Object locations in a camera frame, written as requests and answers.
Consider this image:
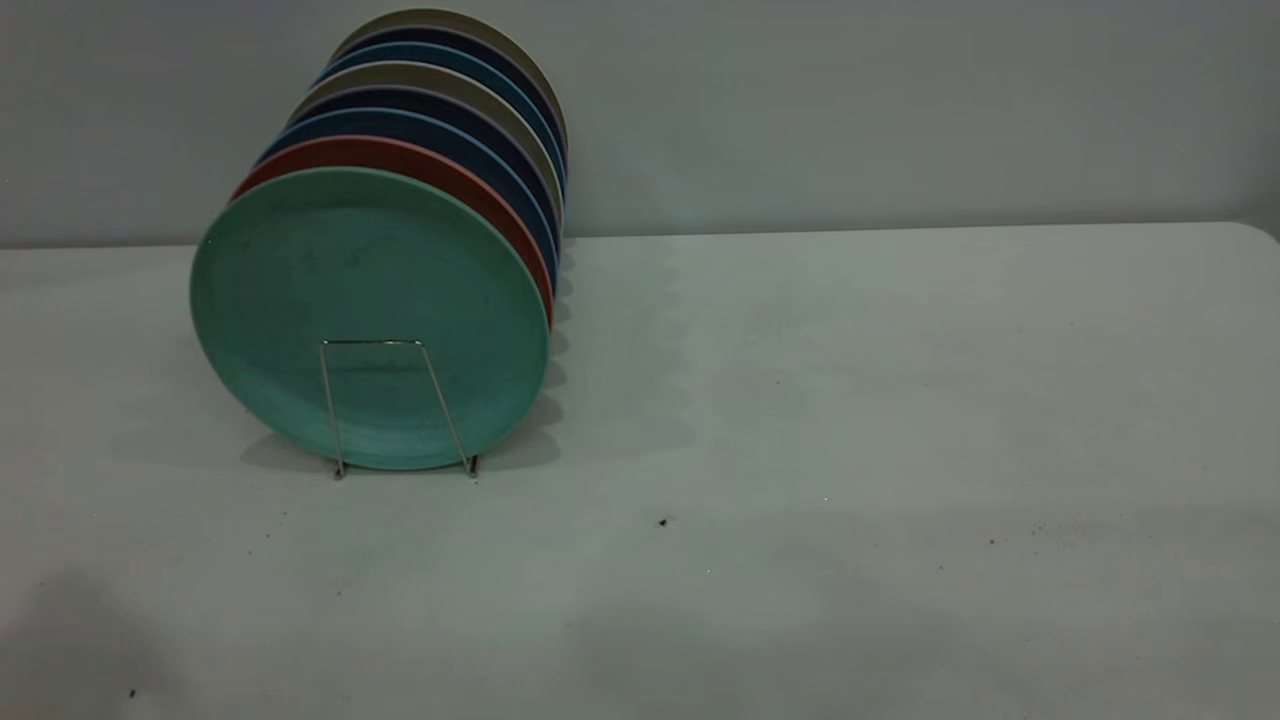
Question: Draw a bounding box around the green round plate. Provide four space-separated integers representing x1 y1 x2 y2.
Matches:
189 166 551 473

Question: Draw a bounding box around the red round plate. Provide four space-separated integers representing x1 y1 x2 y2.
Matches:
229 135 556 328

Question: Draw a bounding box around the navy plate with purple rim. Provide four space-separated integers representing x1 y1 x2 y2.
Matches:
333 25 569 171
289 85 562 253

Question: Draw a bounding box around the beige round plate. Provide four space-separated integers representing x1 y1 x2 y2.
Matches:
334 8 571 153
289 60 565 233

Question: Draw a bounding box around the teal blue round plate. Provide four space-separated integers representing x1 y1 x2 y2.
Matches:
314 41 567 193

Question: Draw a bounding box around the metal wire plate rack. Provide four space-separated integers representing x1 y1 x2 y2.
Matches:
318 338 482 480

